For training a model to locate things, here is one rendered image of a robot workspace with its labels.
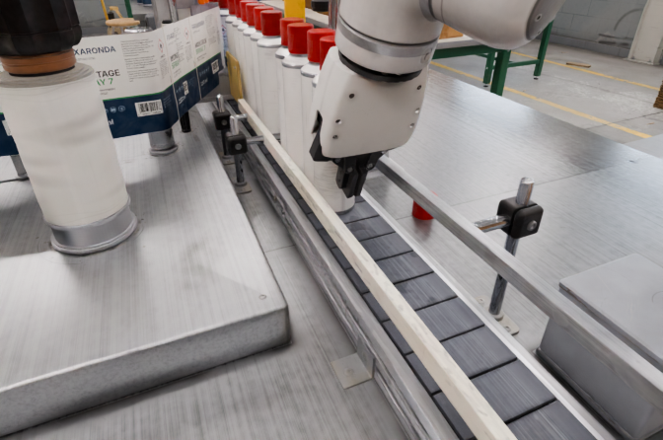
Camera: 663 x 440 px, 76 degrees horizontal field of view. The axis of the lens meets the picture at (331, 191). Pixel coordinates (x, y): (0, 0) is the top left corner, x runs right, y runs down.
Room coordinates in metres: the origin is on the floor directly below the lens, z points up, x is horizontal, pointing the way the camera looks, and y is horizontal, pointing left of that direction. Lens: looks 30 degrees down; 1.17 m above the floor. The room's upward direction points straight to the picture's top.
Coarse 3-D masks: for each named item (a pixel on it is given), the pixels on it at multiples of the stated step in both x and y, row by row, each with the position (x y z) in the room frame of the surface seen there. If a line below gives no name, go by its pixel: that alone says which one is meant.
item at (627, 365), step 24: (384, 168) 0.42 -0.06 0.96; (408, 192) 0.37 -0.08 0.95; (432, 192) 0.36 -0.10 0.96; (432, 216) 0.34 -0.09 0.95; (456, 216) 0.31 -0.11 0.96; (480, 240) 0.28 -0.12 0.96; (504, 264) 0.25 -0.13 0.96; (528, 288) 0.23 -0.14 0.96; (552, 288) 0.22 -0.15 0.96; (552, 312) 0.21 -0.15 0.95; (576, 312) 0.20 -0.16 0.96; (576, 336) 0.19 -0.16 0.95; (600, 336) 0.18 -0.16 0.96; (600, 360) 0.17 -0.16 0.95; (624, 360) 0.16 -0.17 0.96; (648, 384) 0.15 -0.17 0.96
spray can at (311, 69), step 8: (312, 32) 0.51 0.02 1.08; (320, 32) 0.50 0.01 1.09; (328, 32) 0.51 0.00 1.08; (312, 40) 0.50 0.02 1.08; (312, 48) 0.50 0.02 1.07; (312, 56) 0.51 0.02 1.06; (312, 64) 0.51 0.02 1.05; (304, 72) 0.50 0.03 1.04; (312, 72) 0.50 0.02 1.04; (304, 80) 0.50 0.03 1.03; (304, 88) 0.50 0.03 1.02; (304, 96) 0.50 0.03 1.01; (304, 104) 0.50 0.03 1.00; (304, 112) 0.50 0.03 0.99; (304, 120) 0.50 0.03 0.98; (304, 128) 0.51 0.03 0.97; (304, 136) 0.51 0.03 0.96; (312, 136) 0.50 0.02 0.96; (304, 144) 0.51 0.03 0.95; (304, 152) 0.51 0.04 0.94; (304, 160) 0.51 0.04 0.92; (312, 160) 0.50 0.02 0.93; (304, 168) 0.51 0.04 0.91; (312, 168) 0.50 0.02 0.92; (312, 176) 0.50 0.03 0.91
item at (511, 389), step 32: (320, 224) 0.42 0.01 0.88; (352, 224) 0.42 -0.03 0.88; (384, 224) 0.42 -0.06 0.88; (384, 256) 0.36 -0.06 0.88; (416, 256) 0.36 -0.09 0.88; (416, 288) 0.31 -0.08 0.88; (448, 288) 0.31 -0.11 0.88; (384, 320) 0.27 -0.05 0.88; (448, 320) 0.27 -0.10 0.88; (480, 320) 0.27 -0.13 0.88; (448, 352) 0.24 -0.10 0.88; (480, 352) 0.24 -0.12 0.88; (512, 352) 0.24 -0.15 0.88; (480, 384) 0.21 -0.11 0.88; (512, 384) 0.21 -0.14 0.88; (448, 416) 0.18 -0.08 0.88; (512, 416) 0.18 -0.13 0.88; (544, 416) 0.18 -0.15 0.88
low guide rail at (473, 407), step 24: (264, 144) 0.62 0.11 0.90; (288, 168) 0.51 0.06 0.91; (312, 192) 0.44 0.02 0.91; (336, 216) 0.39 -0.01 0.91; (336, 240) 0.36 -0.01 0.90; (360, 264) 0.31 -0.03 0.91; (384, 288) 0.27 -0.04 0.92; (408, 312) 0.25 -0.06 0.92; (408, 336) 0.23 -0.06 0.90; (432, 336) 0.22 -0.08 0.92; (432, 360) 0.20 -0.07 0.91; (456, 384) 0.18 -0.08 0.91; (456, 408) 0.18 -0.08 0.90; (480, 408) 0.17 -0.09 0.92; (480, 432) 0.16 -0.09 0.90; (504, 432) 0.15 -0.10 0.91
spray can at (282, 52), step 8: (280, 24) 0.61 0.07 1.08; (288, 24) 0.60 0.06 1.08; (280, 32) 0.61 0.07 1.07; (280, 48) 0.61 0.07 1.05; (280, 56) 0.59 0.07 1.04; (280, 64) 0.59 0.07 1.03; (280, 72) 0.59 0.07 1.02; (280, 80) 0.59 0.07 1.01; (280, 88) 0.60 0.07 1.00; (280, 96) 0.60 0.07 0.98; (280, 104) 0.60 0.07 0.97; (280, 112) 0.60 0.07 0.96; (280, 120) 0.60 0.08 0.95; (280, 128) 0.60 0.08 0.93; (280, 136) 0.61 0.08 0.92
